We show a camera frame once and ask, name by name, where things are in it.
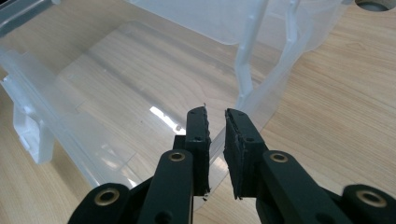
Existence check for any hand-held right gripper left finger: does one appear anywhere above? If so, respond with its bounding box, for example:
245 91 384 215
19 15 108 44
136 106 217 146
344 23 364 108
135 105 213 224

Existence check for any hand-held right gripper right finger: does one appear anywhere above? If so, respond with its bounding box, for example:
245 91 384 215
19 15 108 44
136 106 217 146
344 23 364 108
222 107 355 224

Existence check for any clear plastic storage box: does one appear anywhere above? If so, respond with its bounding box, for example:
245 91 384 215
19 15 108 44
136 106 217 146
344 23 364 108
0 0 357 213

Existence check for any round table cable grommet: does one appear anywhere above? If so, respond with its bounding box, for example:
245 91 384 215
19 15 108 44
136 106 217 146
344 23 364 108
354 0 396 13

